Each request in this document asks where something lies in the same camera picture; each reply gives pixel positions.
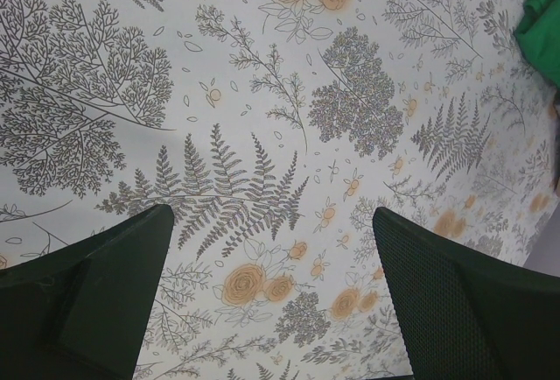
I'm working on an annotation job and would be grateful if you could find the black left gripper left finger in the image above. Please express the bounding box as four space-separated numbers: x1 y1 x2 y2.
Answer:
1 205 174 379

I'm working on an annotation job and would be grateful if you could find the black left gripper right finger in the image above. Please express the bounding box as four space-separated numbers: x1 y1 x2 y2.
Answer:
373 207 559 379

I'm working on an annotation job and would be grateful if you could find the green t shirt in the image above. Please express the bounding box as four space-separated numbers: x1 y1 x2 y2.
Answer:
514 0 559 88

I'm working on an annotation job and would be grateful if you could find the floral table mat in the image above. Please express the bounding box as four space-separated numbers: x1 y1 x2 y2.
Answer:
1 0 557 379

